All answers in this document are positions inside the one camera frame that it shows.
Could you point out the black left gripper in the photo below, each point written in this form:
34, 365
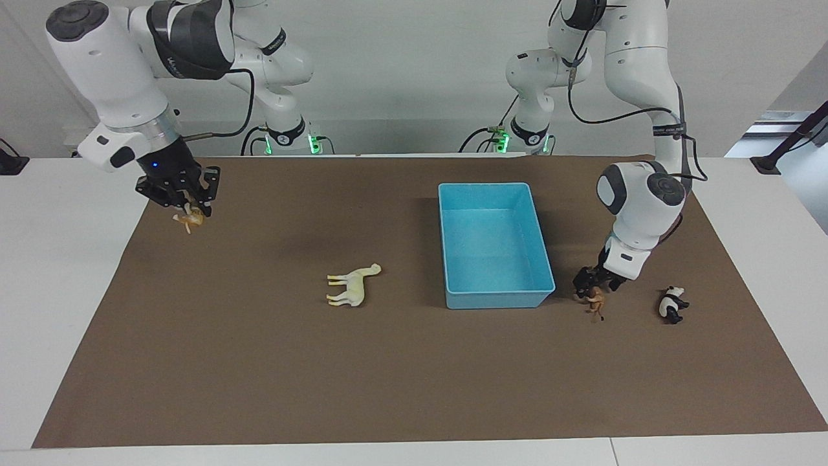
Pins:
611, 275

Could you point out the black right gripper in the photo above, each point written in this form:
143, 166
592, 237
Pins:
168, 171

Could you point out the orange striped tiger toy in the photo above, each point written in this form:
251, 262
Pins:
191, 220

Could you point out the brown lion toy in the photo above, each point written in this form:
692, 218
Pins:
596, 303

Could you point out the black and white panda toy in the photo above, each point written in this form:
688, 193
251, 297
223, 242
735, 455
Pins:
671, 303

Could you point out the cream alpaca toy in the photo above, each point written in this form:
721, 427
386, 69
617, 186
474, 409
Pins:
354, 288

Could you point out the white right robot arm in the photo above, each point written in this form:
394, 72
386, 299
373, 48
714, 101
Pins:
110, 71

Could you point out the light blue storage box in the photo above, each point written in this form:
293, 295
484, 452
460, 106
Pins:
495, 252

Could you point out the brown table mat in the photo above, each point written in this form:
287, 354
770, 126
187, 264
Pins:
323, 375

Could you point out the black slanted stand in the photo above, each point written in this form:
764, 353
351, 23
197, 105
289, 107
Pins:
786, 142

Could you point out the black camera stand base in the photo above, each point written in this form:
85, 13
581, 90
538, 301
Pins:
11, 163

